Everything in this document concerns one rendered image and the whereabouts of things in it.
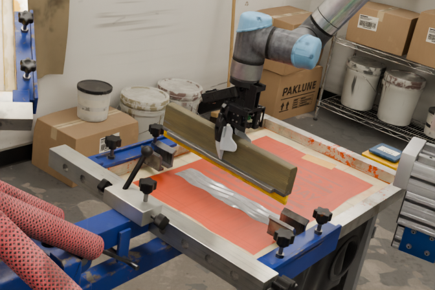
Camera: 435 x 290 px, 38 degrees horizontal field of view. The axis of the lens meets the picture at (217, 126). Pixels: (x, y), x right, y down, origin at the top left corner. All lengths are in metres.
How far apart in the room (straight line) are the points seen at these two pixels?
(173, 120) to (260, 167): 0.29
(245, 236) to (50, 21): 2.31
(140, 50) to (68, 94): 0.59
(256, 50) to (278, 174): 0.29
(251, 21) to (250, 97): 0.18
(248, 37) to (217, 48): 3.35
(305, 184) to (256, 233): 0.35
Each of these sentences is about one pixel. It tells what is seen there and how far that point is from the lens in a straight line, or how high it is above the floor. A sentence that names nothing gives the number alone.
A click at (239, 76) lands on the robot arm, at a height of 1.32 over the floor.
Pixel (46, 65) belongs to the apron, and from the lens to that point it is 3.66.
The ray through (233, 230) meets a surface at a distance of 1.54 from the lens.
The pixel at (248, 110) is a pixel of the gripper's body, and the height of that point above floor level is 1.25.
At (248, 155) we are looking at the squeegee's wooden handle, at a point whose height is 1.14.
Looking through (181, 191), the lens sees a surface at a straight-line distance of 1.68.
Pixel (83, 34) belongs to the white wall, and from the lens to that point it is 3.81.
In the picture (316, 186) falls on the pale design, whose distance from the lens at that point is 1.85.
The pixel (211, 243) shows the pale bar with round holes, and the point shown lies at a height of 1.04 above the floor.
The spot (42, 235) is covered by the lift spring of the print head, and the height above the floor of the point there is 1.13.
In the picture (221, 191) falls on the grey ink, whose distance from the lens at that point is 1.70.
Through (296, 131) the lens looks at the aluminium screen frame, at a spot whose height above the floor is 0.99.
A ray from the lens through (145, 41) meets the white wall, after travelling 4.18.
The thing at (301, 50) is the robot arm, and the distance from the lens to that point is 1.39.
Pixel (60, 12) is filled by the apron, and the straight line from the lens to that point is 3.60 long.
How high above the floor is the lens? 1.75
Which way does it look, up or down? 22 degrees down
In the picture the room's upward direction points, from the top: 10 degrees clockwise
